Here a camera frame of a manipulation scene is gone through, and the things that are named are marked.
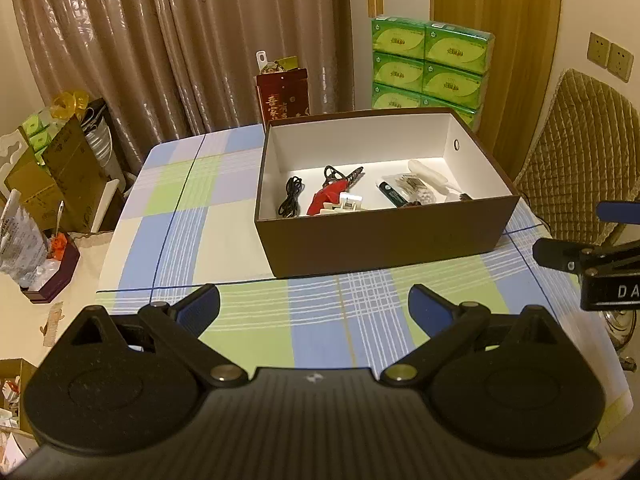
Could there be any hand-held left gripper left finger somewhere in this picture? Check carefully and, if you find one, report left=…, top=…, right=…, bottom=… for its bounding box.
left=50, top=282, right=248, bottom=388

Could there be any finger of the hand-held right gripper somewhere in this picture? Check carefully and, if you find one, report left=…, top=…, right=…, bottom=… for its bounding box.
left=531, top=236, right=640, bottom=276
left=596, top=201, right=640, bottom=222

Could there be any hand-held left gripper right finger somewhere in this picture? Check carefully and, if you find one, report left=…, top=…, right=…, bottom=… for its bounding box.
left=381, top=283, right=586, bottom=386

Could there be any brown cardboard box white inside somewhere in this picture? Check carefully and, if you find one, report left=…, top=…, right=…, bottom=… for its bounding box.
left=254, top=107, right=522, bottom=278

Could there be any dark green tube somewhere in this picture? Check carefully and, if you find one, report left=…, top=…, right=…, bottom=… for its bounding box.
left=376, top=180, right=410, bottom=207

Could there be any cotton swab bag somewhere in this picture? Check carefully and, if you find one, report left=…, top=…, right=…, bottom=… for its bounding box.
left=382, top=172, right=438, bottom=206

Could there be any white hair clip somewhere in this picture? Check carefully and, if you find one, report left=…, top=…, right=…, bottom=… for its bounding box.
left=320, top=194, right=363, bottom=216

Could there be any white plastic handle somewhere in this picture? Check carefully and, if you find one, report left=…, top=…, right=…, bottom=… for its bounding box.
left=407, top=159, right=461, bottom=196

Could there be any black cable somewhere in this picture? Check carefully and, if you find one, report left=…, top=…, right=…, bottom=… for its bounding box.
left=277, top=176, right=306, bottom=218

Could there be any red snack packet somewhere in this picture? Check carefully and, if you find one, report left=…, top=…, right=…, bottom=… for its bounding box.
left=306, top=182, right=348, bottom=217

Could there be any black binder clip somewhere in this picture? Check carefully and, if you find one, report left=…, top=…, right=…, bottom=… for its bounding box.
left=322, top=165, right=366, bottom=191

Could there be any glass teapot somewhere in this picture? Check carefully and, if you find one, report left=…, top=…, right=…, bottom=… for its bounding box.
left=602, top=309, right=640, bottom=351

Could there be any chair with quilted cover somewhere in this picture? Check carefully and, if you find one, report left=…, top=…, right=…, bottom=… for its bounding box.
left=515, top=69, right=640, bottom=251

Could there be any dark red tray box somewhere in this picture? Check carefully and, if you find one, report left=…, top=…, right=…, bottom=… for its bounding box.
left=20, top=232, right=81, bottom=303

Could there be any dark brown cardboard box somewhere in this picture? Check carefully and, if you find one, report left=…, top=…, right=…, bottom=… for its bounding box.
left=44, top=115, right=126, bottom=233

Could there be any clear plastic bag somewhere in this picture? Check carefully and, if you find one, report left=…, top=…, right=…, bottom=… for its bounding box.
left=0, top=190, right=51, bottom=286

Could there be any stack of metal plates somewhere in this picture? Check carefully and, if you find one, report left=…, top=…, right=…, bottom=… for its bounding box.
left=82, top=100, right=126, bottom=181

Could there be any open box of small goods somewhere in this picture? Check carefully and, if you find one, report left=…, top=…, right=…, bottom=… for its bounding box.
left=0, top=357, right=38, bottom=461

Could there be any tan cardboard box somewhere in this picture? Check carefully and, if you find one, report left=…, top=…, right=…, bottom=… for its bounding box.
left=4, top=152, right=63, bottom=211

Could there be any red gift bag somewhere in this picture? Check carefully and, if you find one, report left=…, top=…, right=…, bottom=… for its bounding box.
left=255, top=51, right=311, bottom=126

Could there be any golden brown curtain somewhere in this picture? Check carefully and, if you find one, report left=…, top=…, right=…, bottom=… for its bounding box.
left=431, top=0, right=563, bottom=176

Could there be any small green tissue bundle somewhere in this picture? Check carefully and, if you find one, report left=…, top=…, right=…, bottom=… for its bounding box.
left=20, top=112, right=56, bottom=153

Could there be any yellow ribbon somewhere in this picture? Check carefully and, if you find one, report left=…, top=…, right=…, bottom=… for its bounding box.
left=52, top=90, right=91, bottom=121

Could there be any stack of green tissue packs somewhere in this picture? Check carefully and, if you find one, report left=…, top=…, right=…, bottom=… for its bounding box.
left=371, top=16, right=496, bottom=133

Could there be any shiny brown curtain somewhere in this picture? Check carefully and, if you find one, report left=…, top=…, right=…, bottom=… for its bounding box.
left=7, top=0, right=351, bottom=171

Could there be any gold wall socket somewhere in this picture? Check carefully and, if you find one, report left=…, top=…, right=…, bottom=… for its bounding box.
left=607, top=42, right=635, bottom=82
left=587, top=32, right=612, bottom=68

